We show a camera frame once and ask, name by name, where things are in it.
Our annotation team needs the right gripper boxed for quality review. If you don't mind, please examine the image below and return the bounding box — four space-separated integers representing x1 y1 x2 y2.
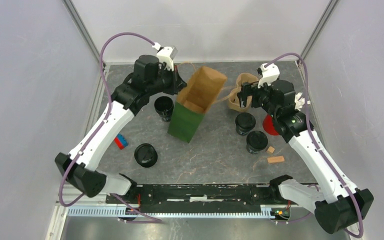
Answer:
237 80 279 118

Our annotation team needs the white paper stick bundle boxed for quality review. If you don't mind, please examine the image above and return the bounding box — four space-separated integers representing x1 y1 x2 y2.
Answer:
294 92 306 111

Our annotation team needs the red blue toy block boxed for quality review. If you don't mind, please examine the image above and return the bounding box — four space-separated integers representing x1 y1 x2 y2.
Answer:
114 133 129 150

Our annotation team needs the green paper bag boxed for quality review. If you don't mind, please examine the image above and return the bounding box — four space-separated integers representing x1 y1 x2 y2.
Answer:
167 66 228 143

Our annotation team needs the red cup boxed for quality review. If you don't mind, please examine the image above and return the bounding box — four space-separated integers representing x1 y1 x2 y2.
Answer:
262 114 279 136

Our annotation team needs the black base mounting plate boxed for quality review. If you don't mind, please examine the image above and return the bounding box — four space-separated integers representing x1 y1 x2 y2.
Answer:
105 183 288 214

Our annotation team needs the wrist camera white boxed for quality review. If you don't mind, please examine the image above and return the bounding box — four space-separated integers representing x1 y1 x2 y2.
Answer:
257 63 280 88
156 46 178 72

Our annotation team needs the cardboard two-cup carrier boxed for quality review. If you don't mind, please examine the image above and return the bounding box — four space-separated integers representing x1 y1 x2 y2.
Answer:
227 72 260 113

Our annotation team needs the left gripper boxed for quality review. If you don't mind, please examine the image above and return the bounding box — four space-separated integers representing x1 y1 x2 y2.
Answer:
147 63 188 97

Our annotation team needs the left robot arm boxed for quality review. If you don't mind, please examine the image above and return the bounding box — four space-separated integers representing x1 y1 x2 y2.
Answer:
54 53 187 204

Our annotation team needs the black coffee cup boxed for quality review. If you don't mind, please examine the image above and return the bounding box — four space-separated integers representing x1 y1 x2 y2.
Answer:
154 96 174 122
235 112 256 136
246 130 269 154

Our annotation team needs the slotted cable duct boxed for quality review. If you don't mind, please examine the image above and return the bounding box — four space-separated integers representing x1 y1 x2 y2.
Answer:
67 205 286 219

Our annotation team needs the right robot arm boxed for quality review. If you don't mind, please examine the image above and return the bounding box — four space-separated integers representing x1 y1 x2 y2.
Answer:
237 79 374 238

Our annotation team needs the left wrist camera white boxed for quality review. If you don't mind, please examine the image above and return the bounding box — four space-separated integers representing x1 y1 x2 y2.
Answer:
156 46 178 72

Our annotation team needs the black coffee cup front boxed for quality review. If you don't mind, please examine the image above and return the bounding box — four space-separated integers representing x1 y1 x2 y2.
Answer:
246 130 269 154

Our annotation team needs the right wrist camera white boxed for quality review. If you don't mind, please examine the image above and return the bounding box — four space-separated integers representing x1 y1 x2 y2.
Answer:
257 63 280 88

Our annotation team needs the small wooden cube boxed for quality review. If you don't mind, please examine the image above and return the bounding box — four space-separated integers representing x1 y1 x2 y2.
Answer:
266 146 275 154

